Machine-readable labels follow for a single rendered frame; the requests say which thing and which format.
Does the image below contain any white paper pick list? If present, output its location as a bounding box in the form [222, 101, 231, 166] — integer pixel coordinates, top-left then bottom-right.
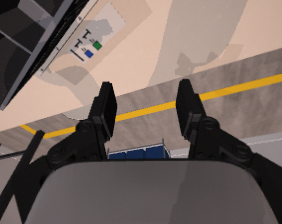
[66, 1, 126, 64]

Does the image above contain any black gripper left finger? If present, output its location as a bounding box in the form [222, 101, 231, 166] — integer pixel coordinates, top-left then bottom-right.
[11, 81, 117, 224]

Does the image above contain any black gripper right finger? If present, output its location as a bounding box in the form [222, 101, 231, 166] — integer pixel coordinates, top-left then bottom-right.
[175, 79, 282, 224]

